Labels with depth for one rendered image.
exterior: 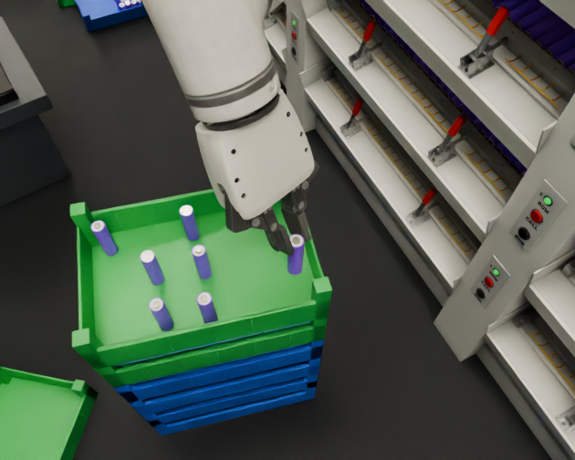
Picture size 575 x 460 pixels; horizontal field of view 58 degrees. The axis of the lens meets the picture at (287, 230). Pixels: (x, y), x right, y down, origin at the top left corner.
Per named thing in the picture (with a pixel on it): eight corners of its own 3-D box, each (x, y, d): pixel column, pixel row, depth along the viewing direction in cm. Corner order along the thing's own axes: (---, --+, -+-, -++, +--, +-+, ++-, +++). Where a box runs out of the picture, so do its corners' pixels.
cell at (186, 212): (178, 206, 69) (186, 232, 74) (180, 217, 68) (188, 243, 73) (192, 203, 69) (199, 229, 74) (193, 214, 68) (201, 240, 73)
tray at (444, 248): (453, 297, 100) (454, 272, 88) (307, 99, 129) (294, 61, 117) (542, 243, 100) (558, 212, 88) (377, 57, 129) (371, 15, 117)
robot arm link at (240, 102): (240, 46, 50) (250, 75, 52) (166, 89, 47) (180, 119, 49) (295, 54, 44) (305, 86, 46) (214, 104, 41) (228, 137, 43)
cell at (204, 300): (204, 327, 66) (197, 306, 61) (203, 314, 67) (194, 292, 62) (218, 324, 66) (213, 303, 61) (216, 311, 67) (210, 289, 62)
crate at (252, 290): (94, 371, 64) (71, 348, 57) (88, 235, 74) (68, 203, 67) (329, 318, 67) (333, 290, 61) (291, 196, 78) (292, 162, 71)
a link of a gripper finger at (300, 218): (293, 172, 56) (308, 218, 60) (271, 187, 55) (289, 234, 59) (312, 179, 54) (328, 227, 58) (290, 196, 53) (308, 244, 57)
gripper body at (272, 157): (254, 65, 51) (286, 158, 58) (170, 116, 47) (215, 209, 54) (302, 73, 46) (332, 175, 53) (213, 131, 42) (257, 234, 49)
